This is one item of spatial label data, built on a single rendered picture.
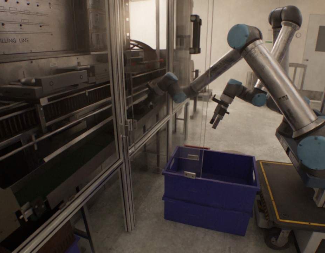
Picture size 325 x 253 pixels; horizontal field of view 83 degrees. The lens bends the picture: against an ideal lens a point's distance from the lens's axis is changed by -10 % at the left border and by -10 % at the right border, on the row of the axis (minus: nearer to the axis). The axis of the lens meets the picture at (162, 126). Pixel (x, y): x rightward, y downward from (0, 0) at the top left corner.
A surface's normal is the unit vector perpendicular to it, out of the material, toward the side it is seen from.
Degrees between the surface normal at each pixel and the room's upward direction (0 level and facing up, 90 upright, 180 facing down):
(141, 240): 0
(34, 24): 90
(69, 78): 90
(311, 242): 90
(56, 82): 90
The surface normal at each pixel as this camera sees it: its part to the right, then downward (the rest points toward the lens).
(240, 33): -0.81, 0.12
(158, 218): 0.00, -0.93
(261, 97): 0.13, 0.44
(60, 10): 0.94, 0.13
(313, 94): -0.34, 0.34
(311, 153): -0.72, 0.31
